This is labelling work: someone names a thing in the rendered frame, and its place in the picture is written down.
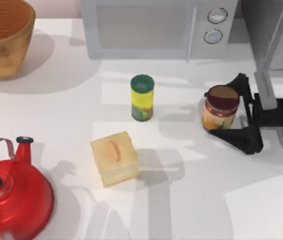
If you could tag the jar with dark red lid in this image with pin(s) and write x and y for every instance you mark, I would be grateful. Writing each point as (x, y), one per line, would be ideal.
(220, 110)

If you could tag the round microwave knob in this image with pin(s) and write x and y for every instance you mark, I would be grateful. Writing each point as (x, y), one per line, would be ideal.
(217, 15)
(213, 36)

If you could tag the pale microwave oven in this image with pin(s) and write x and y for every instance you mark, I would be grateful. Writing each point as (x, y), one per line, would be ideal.
(231, 15)

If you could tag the green and yellow can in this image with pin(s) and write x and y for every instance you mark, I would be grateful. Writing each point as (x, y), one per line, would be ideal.
(142, 100)

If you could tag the microwave oven door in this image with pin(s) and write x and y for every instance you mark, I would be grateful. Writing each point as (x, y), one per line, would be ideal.
(141, 27)

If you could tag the pale wooden box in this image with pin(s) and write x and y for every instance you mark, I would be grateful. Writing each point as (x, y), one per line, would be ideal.
(114, 157)

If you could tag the red kettle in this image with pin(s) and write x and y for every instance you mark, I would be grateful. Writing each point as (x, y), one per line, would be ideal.
(21, 195)

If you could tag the brown woven basket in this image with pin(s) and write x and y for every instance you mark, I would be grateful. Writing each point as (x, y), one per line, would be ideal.
(4, 47)

